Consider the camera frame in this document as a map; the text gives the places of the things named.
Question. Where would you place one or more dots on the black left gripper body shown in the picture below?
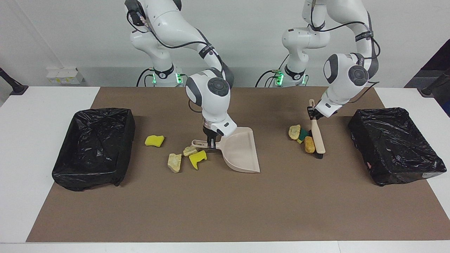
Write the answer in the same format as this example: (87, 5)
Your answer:
(317, 114)

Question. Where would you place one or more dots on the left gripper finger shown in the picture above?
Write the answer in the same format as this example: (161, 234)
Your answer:
(309, 113)

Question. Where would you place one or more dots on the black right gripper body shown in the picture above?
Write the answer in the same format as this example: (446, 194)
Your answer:
(210, 135)

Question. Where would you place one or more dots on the notched yellow sponge piece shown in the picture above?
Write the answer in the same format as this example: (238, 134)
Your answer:
(198, 159)

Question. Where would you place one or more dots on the pale grey-faced foam chunk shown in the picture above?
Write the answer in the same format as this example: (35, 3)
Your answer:
(190, 151)

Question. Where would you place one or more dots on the green and yellow sponge piece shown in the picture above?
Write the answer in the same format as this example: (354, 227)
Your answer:
(303, 134)

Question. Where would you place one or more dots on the pale rounded foam chunk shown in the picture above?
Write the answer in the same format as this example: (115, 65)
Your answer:
(294, 131)

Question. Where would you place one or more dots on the beige plastic dustpan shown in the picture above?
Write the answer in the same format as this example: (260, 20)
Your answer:
(239, 151)

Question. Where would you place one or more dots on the orange-brown foam lump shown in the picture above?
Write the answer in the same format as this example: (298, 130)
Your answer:
(309, 144)

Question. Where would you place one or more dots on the tan layered foam chunk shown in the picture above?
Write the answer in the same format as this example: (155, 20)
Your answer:
(174, 162)

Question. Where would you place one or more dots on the plain yellow sponge piece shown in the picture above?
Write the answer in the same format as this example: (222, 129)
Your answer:
(154, 140)

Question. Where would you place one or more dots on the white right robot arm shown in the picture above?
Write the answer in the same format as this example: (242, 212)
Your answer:
(211, 98)

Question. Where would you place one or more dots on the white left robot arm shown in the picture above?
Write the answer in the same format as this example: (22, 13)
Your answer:
(344, 77)

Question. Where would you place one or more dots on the black bin with pink mark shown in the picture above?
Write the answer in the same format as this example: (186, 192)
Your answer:
(393, 147)

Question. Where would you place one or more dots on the black bag-lined trash bin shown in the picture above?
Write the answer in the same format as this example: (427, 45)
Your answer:
(91, 151)

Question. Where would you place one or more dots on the brown paper table mat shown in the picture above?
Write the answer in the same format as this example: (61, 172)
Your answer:
(225, 211)

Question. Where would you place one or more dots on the black stand pole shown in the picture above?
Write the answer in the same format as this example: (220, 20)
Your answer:
(12, 84)
(436, 82)

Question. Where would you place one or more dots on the white wall socket box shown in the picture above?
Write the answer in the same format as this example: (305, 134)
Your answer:
(65, 75)

